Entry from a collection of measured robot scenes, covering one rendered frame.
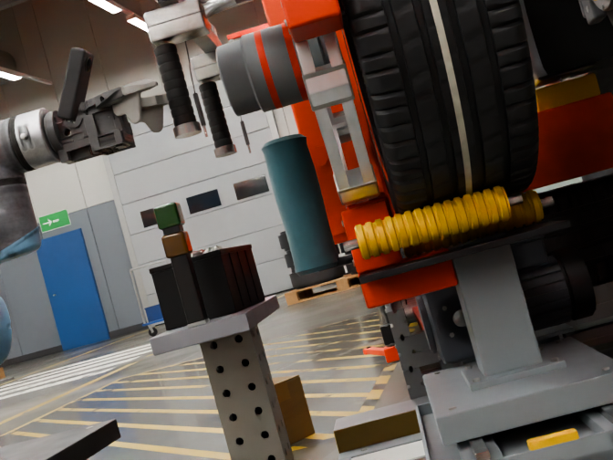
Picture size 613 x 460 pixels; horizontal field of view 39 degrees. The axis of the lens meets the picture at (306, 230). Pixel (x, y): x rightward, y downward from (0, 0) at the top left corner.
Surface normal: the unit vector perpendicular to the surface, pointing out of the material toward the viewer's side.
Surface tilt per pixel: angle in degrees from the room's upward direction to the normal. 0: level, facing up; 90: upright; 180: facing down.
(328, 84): 90
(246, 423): 90
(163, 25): 90
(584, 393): 90
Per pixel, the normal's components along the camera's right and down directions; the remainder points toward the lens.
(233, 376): -0.08, 0.00
